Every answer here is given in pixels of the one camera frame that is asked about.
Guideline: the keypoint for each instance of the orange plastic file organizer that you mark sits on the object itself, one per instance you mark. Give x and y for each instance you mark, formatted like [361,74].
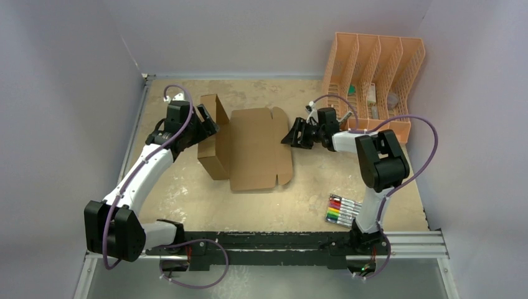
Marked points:
[391,62]

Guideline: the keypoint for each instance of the white paper box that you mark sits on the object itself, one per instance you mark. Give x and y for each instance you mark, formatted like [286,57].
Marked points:
[371,94]

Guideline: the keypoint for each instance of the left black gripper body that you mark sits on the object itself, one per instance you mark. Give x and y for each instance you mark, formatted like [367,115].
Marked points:
[193,131]

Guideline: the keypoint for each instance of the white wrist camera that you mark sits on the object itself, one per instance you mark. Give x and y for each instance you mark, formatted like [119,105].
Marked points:
[312,112]
[177,97]

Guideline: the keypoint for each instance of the brown cardboard box sheet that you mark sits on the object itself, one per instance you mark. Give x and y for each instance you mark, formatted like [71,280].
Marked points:
[247,150]

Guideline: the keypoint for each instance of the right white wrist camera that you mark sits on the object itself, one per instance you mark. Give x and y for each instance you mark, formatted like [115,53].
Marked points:
[312,112]

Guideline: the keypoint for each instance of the black white striped item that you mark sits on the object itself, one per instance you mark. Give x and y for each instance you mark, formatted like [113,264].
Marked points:
[346,116]

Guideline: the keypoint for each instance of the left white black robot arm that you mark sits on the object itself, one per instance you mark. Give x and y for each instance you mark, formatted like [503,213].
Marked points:
[112,226]

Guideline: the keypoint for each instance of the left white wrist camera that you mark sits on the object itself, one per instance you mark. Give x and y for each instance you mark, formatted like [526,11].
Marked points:
[177,97]

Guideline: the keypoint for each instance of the pack of coloured markers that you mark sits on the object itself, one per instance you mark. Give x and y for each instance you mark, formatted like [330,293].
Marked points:
[342,211]

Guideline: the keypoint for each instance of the green small object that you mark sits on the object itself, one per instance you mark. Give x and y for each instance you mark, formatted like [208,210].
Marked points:
[351,90]

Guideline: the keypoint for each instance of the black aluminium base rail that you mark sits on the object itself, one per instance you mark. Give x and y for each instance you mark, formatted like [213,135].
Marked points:
[333,250]

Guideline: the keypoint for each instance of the clear plastic cup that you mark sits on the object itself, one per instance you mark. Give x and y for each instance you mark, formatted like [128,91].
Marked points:
[392,100]

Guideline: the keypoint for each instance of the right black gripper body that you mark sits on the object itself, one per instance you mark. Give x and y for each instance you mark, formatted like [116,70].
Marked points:
[305,135]

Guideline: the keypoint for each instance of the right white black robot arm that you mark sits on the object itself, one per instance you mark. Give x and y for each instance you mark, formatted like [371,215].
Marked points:
[382,163]

